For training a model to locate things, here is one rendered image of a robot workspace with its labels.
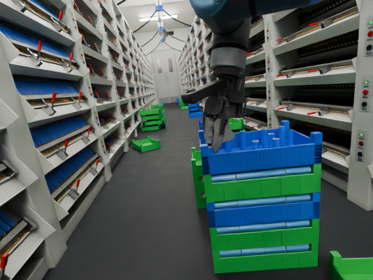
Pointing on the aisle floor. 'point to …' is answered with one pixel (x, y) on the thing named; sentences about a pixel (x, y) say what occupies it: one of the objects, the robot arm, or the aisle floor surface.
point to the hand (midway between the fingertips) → (210, 146)
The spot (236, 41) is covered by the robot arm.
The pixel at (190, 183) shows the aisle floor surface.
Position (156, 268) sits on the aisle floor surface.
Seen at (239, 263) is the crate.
